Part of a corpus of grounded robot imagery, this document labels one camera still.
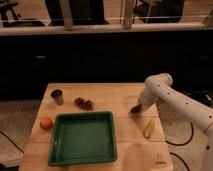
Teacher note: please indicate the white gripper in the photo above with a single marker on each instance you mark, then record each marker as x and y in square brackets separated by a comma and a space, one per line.
[146, 99]

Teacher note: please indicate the dark red pepper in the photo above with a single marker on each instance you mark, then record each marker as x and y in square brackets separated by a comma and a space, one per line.
[136, 109]

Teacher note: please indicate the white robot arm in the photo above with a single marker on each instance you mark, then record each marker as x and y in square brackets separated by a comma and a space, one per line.
[160, 87]

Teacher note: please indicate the green plastic tray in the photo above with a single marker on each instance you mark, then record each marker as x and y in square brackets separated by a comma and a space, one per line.
[82, 138]

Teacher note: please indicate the yellow corn cob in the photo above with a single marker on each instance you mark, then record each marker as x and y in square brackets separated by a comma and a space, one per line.
[147, 132]

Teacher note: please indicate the bunch of dark grapes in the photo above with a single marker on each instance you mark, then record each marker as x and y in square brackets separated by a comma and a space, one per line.
[83, 104]

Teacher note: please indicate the dark metal cup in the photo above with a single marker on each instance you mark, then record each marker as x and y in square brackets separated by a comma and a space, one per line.
[57, 96]

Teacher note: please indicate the orange round fruit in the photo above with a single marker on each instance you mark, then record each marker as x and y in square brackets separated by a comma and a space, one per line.
[46, 123]

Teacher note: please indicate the black office chair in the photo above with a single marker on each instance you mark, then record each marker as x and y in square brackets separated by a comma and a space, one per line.
[8, 5]

